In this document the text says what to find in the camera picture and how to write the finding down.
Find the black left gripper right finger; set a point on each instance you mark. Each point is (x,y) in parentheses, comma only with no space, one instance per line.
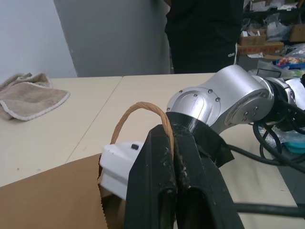
(202,190)

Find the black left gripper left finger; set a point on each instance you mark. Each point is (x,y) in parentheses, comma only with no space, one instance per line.
(147,181)

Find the brown paper bag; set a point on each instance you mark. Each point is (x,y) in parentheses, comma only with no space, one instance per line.
(52,195)

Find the clear bag of colourful items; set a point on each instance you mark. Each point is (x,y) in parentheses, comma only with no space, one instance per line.
(291,59)

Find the teal packet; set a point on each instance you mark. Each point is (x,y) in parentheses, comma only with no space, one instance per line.
(295,146)

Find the beige terry towel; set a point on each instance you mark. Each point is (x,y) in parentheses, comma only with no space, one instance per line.
(31,100)

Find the cardboard carton with red print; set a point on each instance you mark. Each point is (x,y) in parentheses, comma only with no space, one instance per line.
(261,48)

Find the person in black clothes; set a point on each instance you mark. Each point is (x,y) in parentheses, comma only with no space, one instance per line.
(202,35)

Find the open brown cardboard box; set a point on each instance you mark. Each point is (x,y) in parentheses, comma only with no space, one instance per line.
(252,39)

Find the plain brown cardboard box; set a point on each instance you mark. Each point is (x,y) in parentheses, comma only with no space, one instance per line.
(297,33)

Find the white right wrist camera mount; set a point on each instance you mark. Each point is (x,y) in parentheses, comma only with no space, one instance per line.
(119,167)

